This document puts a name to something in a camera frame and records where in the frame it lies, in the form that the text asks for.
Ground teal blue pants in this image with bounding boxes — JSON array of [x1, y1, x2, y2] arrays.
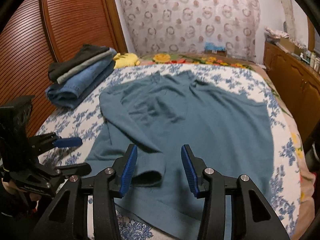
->
[[86, 71, 274, 239]]

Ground blue floral white bedspread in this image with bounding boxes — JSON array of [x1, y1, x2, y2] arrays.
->
[[39, 64, 301, 239]]

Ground folded blue denim jeans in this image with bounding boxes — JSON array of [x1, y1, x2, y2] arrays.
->
[[46, 48, 116, 109]]

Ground folded grey garment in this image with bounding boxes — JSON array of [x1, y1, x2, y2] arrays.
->
[[56, 50, 116, 84]]

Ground colourful floral blanket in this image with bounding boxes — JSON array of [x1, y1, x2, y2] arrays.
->
[[142, 54, 316, 239]]

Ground folded black garment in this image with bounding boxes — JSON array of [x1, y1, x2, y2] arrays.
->
[[48, 44, 110, 82]]

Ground yellow plush toy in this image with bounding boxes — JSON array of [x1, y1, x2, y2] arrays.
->
[[113, 53, 140, 69]]

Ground brown louvred wooden wardrobe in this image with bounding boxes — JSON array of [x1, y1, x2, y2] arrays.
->
[[1, 0, 127, 135]]

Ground brown wooden sideboard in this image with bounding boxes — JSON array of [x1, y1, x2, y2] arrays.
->
[[263, 41, 319, 145]]

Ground white bottle on sideboard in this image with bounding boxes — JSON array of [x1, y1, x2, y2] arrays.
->
[[309, 52, 316, 68]]

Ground circle patterned sheer curtain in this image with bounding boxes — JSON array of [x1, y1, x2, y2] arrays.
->
[[120, 0, 260, 60]]

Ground cardboard box on sideboard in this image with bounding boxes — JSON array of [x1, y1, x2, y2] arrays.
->
[[279, 37, 300, 55]]

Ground blue item by curtain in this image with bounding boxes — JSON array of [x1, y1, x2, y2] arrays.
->
[[204, 42, 226, 53]]

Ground folded patterned cloth on sideboard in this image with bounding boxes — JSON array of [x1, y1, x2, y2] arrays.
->
[[265, 27, 290, 39]]

